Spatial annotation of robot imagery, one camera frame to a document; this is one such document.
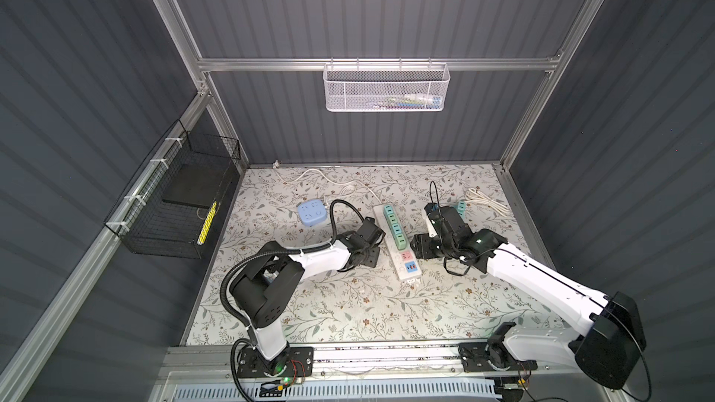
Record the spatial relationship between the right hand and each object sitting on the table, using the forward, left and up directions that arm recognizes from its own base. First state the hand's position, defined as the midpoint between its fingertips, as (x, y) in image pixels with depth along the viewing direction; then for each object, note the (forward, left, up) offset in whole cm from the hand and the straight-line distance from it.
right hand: (421, 245), depth 81 cm
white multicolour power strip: (0, +5, -10) cm, 12 cm away
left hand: (+3, +16, -11) cm, 20 cm away
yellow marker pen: (-3, +56, +16) cm, 58 cm away
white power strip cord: (+38, +32, -12) cm, 51 cm away
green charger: (+14, +8, -6) cm, 17 cm away
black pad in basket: (+10, +63, +18) cm, 66 cm away
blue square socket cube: (+21, +37, -12) cm, 44 cm away
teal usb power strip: (+19, -17, -7) cm, 27 cm away
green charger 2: (+5, +5, -6) cm, 9 cm away
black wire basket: (+2, +69, +16) cm, 71 cm away
